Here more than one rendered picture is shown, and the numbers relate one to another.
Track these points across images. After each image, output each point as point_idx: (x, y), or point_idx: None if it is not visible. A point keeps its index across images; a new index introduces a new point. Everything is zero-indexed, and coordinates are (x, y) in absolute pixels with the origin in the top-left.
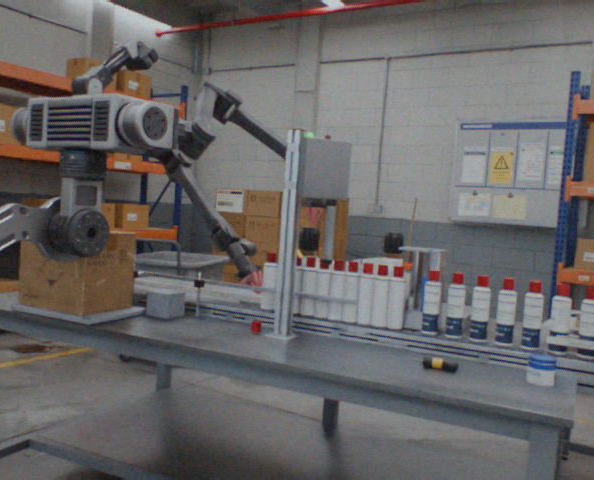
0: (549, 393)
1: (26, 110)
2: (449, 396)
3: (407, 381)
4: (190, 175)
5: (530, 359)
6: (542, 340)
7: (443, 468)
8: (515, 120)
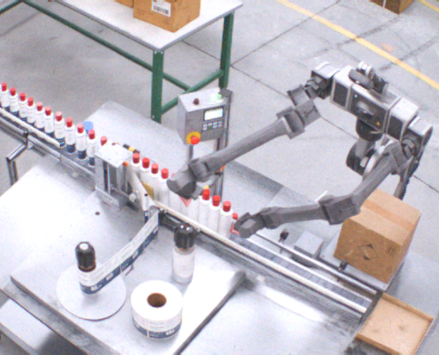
0: (95, 122)
1: (426, 124)
2: (149, 118)
3: (161, 133)
4: (316, 205)
5: (93, 126)
6: (10, 214)
7: (60, 336)
8: None
